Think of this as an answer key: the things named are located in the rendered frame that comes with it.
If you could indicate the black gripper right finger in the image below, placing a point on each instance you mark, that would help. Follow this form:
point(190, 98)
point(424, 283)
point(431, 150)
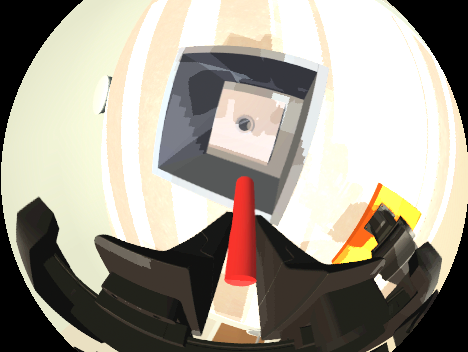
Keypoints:
point(289, 280)

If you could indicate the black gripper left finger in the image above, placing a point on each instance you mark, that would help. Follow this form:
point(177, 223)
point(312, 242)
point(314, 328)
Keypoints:
point(189, 272)

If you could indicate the red peg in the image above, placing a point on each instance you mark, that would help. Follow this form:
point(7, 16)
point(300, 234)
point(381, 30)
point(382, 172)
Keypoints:
point(241, 255)

